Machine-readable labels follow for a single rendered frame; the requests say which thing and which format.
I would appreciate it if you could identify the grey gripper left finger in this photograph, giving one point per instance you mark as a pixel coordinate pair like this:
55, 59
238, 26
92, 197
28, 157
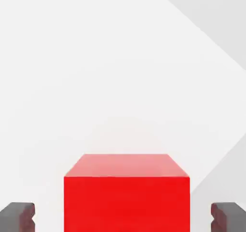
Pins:
15, 218

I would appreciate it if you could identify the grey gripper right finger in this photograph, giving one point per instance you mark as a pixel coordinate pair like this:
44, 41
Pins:
229, 218

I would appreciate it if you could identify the small red cube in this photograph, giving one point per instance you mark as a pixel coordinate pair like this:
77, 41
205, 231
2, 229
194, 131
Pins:
126, 203

